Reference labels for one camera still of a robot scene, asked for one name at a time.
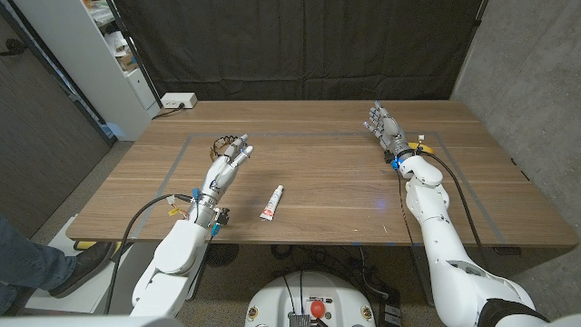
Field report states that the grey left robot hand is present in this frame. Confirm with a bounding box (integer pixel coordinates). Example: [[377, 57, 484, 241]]
[[188, 133, 255, 227]]

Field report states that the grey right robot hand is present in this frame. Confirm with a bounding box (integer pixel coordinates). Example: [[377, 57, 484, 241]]
[[362, 100, 415, 162]]

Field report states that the white toothpaste tube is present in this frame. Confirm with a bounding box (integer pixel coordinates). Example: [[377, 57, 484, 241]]
[[259, 184, 285, 223]]

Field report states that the brown toothed hair band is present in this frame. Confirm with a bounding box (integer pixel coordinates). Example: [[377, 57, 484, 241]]
[[209, 134, 240, 163]]

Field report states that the grey tape rectangle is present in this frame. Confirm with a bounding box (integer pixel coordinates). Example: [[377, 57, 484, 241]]
[[131, 131, 507, 244]]

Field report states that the white power strip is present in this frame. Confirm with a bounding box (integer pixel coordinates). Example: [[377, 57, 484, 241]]
[[161, 92, 198, 110]]

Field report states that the black backdrop curtain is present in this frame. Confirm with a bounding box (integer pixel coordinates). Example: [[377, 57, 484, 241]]
[[113, 0, 487, 102]]

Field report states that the white robot torso base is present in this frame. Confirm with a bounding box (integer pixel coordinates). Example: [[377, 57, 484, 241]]
[[244, 271, 377, 327]]

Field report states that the cardboard box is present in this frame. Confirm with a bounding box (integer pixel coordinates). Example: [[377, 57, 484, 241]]
[[115, 53, 139, 73]]

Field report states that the black backdrop stand pole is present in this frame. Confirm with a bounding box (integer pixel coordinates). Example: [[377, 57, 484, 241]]
[[104, 0, 163, 108]]

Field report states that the dark leather shoe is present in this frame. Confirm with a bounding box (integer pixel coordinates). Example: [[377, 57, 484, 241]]
[[48, 241, 117, 300]]

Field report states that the white shelf cabinet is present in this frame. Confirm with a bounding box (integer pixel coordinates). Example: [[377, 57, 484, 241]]
[[13, 0, 161, 142]]

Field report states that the white floor board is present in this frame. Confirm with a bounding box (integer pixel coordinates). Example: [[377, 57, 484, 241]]
[[25, 215, 137, 314]]

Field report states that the black floor power strip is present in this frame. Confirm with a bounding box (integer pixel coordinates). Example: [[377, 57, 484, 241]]
[[379, 290, 403, 327]]

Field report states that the person's leg in jeans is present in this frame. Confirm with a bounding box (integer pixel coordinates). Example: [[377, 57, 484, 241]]
[[0, 215, 78, 314]]

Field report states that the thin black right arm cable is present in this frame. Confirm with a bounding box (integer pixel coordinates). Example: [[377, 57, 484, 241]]
[[397, 168, 416, 247]]

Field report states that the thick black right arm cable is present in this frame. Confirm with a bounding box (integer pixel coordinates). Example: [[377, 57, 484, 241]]
[[419, 152, 489, 269]]

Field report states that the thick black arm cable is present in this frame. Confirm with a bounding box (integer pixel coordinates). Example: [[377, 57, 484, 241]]
[[419, 152, 489, 269], [103, 193, 194, 315]]

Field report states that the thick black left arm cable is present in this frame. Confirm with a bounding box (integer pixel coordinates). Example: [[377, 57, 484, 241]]
[[103, 193, 194, 315]]

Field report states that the black door handle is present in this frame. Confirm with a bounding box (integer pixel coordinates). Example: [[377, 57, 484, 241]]
[[0, 38, 26, 56]]

